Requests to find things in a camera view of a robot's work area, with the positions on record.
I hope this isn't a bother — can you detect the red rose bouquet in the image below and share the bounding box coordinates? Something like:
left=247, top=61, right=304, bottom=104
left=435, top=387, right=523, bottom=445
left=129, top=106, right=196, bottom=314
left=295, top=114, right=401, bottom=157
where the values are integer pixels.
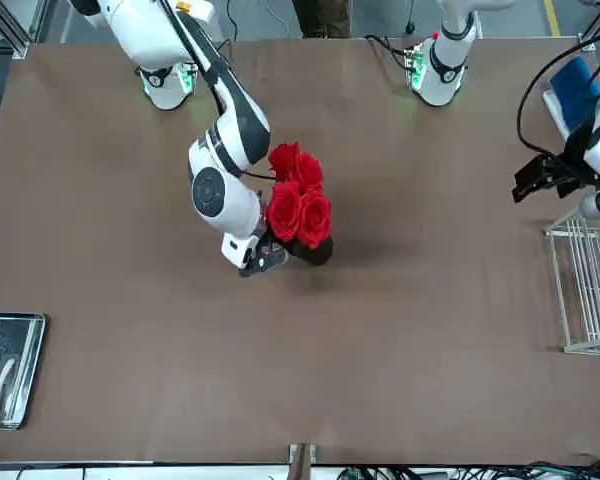
left=265, top=141, right=334, bottom=251

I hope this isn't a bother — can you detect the left arm base cable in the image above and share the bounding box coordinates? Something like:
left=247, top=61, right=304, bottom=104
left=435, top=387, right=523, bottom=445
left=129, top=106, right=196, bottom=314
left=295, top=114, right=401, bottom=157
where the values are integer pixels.
left=364, top=33, right=416, bottom=71

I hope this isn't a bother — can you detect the aluminium frame post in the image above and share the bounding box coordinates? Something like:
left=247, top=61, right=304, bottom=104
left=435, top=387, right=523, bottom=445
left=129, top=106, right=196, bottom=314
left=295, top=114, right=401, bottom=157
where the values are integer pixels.
left=287, top=442, right=317, bottom=480
left=0, top=0, right=49, bottom=60

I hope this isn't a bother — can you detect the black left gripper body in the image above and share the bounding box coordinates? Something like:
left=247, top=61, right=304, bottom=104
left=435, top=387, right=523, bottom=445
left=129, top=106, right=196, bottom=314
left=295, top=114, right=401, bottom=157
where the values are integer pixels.
left=539, top=152, right=597, bottom=189

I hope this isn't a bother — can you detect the blue topped white stand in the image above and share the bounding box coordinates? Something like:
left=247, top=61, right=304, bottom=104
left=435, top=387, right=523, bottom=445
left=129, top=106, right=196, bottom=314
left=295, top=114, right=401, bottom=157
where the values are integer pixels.
left=543, top=54, right=600, bottom=139

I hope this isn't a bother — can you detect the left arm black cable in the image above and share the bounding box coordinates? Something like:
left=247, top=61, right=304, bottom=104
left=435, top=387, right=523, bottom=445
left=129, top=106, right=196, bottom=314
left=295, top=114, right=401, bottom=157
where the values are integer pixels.
left=517, top=34, right=600, bottom=154

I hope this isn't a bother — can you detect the person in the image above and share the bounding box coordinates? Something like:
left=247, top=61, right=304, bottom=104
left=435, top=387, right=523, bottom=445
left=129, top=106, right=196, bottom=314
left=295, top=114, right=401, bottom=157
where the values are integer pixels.
left=290, top=0, right=354, bottom=40

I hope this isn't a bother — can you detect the shiny metal tray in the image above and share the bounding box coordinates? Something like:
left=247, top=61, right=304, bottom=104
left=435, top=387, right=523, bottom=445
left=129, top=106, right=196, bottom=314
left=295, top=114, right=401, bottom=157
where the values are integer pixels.
left=0, top=312, right=47, bottom=431

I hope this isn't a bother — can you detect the white wire basket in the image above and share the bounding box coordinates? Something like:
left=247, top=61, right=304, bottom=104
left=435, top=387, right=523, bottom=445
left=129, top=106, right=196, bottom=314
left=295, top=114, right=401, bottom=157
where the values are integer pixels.
left=543, top=199, right=600, bottom=357

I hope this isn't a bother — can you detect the black ribbed vase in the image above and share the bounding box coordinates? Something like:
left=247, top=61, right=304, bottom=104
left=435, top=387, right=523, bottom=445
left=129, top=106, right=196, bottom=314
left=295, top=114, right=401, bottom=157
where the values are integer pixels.
left=279, top=234, right=335, bottom=266

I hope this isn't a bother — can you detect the black desk cable bundle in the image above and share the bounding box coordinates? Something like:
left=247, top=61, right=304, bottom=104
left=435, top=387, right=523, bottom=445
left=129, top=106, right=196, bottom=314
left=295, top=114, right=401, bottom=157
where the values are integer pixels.
left=339, top=453, right=600, bottom=480

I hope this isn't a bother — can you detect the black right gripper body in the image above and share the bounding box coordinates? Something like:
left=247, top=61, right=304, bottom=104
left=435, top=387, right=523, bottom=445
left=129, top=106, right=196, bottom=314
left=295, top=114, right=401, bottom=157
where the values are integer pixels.
left=238, top=230, right=288, bottom=279

